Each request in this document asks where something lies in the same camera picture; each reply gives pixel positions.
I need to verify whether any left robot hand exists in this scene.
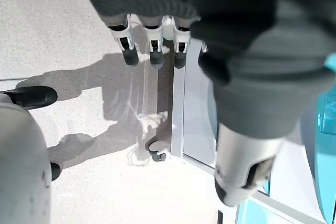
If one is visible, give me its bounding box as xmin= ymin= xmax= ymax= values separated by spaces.
xmin=72 ymin=0 xmax=336 ymax=207

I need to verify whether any white blue medical cart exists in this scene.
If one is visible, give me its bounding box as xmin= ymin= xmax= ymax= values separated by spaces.
xmin=172 ymin=39 xmax=336 ymax=224

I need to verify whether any grey cart caster wheel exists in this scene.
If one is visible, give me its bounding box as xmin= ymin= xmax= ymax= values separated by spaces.
xmin=145 ymin=140 xmax=170 ymax=163

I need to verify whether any black robot left foot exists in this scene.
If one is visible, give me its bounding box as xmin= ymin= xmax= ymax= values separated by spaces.
xmin=0 ymin=86 xmax=58 ymax=111

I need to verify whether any black robot foot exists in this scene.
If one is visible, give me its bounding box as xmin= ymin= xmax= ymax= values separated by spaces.
xmin=49 ymin=162 xmax=62 ymax=182
xmin=0 ymin=86 xmax=58 ymax=111

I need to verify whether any black robot right foot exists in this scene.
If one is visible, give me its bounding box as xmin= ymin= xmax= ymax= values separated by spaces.
xmin=49 ymin=162 xmax=62 ymax=182

